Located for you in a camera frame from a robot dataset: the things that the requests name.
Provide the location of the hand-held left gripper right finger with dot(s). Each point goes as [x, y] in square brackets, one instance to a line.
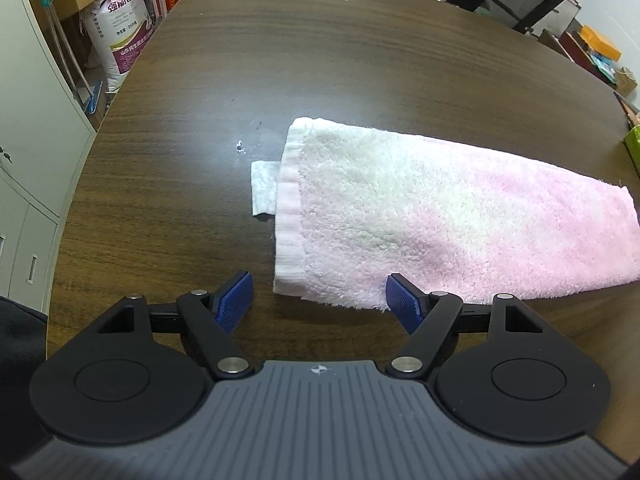
[404, 305]

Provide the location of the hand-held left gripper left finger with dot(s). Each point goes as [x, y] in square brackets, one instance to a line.
[234, 302]

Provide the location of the pink and white towel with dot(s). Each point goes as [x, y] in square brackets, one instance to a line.
[425, 225]

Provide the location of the white tissue paper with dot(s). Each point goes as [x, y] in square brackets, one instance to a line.
[264, 187]

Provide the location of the grey metal cabinet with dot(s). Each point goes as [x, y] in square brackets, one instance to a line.
[30, 125]

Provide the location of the green box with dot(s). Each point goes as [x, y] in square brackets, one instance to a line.
[633, 147]

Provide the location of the white printed sack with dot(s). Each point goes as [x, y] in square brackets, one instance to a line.
[122, 35]

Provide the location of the mop with blue head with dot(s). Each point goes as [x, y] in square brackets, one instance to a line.
[65, 60]

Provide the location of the small open cardboard box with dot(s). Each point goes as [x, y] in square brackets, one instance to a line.
[626, 80]

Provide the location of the orange box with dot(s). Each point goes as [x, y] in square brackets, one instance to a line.
[600, 42]

